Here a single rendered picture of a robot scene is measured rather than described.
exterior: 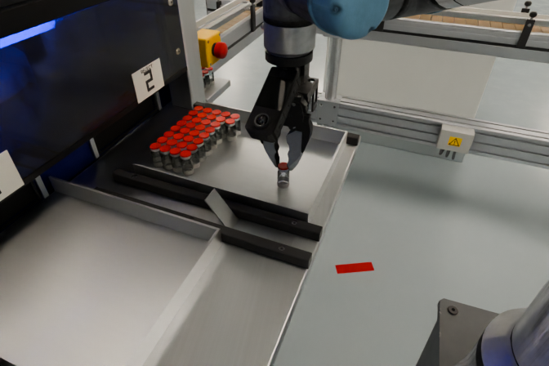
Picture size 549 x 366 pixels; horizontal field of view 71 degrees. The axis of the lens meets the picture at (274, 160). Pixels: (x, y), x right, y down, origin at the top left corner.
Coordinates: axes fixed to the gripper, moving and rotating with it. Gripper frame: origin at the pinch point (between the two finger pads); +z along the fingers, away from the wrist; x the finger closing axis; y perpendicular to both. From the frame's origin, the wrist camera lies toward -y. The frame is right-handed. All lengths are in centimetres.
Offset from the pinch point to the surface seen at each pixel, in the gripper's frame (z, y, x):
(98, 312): 5.3, -32.2, 13.6
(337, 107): 41, 97, 11
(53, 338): 5.3, -37.0, 16.3
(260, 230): 5.3, -11.1, -0.4
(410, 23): 1, 95, -12
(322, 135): 4.1, 17.8, -2.4
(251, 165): 5.3, 4.0, 8.1
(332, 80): 29, 98, 14
